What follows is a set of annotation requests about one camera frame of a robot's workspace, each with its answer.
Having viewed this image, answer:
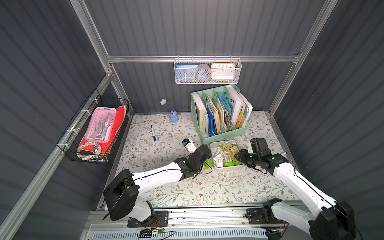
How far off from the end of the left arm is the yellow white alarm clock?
0.48 m

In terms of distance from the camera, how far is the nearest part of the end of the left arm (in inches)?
23.0

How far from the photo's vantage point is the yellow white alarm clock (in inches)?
35.0
